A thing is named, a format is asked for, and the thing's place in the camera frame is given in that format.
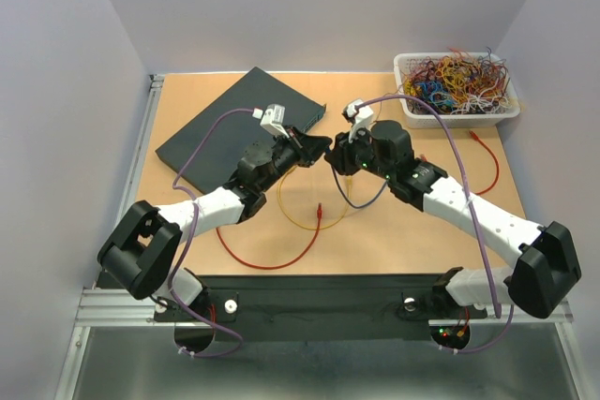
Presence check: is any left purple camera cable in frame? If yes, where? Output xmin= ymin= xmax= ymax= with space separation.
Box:
xmin=166 ymin=108 xmax=263 ymax=360

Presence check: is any yellow patch cable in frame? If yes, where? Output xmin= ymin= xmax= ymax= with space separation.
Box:
xmin=277 ymin=166 xmax=354 ymax=231

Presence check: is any dark blue network switch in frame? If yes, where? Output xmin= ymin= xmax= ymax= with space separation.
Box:
xmin=156 ymin=67 xmax=326 ymax=194

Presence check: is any aluminium front rail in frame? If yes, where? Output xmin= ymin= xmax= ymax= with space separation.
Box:
xmin=75 ymin=289 xmax=574 ymax=328

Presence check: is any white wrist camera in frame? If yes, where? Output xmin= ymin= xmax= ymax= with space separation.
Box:
xmin=342 ymin=98 xmax=374 ymax=142
xmin=252 ymin=104 xmax=289 ymax=138

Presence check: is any aluminium left side rail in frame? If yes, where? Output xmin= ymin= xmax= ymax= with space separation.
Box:
xmin=116 ymin=74 xmax=165 ymax=219

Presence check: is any black base mat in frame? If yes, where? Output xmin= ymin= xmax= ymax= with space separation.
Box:
xmin=154 ymin=273 xmax=488 ymax=343

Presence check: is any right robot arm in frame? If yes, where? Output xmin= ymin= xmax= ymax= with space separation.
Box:
xmin=325 ymin=121 xmax=581 ymax=319

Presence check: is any tangled colourful wire bundle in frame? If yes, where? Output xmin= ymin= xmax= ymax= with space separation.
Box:
xmin=396 ymin=46 xmax=520 ymax=116

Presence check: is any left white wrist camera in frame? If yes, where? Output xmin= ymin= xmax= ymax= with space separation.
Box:
xmin=252 ymin=104 xmax=289 ymax=138

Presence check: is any blue patch cable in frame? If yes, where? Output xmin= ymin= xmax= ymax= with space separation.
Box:
xmin=323 ymin=146 xmax=390 ymax=210

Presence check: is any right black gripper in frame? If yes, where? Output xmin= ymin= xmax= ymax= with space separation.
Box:
xmin=322 ymin=122 xmax=394 ymax=181

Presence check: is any aluminium rail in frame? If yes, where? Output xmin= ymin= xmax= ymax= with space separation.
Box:
xmin=116 ymin=74 xmax=165 ymax=219
xmin=75 ymin=289 xmax=574 ymax=328

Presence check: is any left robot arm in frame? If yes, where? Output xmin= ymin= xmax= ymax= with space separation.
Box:
xmin=97 ymin=126 xmax=332 ymax=319

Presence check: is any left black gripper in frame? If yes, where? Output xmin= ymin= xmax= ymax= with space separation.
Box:
xmin=259 ymin=126 xmax=331 ymax=193

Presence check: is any red patch cable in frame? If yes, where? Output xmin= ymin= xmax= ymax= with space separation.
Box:
xmin=216 ymin=201 xmax=325 ymax=271
xmin=419 ymin=129 xmax=500 ymax=197

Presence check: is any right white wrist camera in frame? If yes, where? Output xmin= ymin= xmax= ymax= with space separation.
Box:
xmin=342 ymin=98 xmax=374 ymax=142

